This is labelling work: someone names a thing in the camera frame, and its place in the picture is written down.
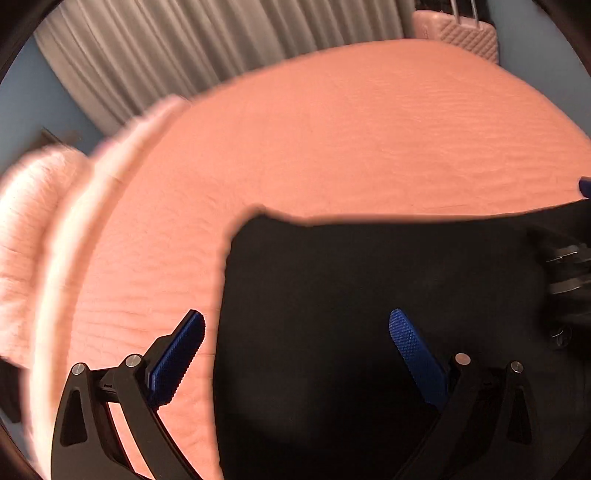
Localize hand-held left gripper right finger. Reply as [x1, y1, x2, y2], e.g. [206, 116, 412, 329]
[389, 308, 542, 480]

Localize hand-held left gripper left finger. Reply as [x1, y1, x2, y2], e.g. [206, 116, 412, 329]
[50, 309, 206, 480]

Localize black pants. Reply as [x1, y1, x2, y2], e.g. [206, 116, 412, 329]
[213, 200, 591, 480]

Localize pink plaid blanket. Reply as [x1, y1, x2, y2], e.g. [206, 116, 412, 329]
[28, 95, 192, 476]

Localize pink floral pillow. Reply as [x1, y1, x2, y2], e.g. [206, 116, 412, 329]
[0, 147, 90, 370]

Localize pink quilted suitcase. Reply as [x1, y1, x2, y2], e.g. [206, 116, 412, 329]
[411, 0, 502, 64]

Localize brown bed headboard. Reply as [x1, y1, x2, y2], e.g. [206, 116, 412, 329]
[41, 127, 83, 151]

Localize beige pleated curtain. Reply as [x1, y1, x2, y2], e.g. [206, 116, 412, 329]
[34, 0, 416, 127]

